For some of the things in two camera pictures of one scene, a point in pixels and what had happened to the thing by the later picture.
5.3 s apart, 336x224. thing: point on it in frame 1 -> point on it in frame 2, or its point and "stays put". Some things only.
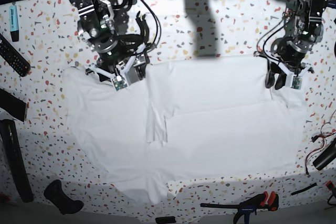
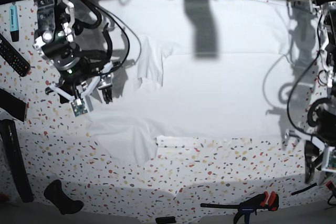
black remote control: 14,57 stays put
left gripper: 121,52 -> 78,71
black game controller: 53,192 stays put
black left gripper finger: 281,81 -> 310,150
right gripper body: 290,53 -> 322,128
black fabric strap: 13,105 stays put
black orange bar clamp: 267,201 stays put
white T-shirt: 189,119 -> 202,64
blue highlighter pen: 13,21 stays put
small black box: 165,220 stays put
